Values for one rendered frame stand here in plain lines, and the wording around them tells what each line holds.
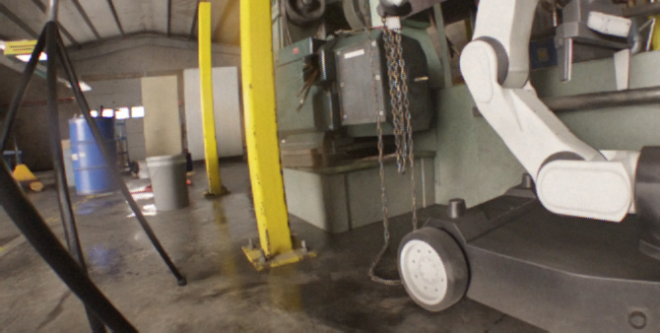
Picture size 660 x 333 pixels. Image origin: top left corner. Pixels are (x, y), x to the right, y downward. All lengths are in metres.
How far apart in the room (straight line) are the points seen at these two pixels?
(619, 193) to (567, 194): 0.11
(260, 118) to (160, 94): 6.13
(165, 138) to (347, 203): 5.97
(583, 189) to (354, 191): 1.00
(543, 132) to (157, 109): 6.89
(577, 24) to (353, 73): 0.98
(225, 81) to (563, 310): 7.03
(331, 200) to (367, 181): 0.20
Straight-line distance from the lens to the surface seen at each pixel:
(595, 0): 0.54
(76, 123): 4.16
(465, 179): 1.59
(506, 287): 0.68
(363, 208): 1.46
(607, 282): 0.60
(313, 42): 1.51
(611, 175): 0.66
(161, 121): 7.10
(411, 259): 0.80
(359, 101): 1.29
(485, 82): 0.78
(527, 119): 0.77
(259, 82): 1.12
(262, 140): 1.11
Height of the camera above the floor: 0.44
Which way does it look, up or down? 2 degrees down
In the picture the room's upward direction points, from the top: 5 degrees counter-clockwise
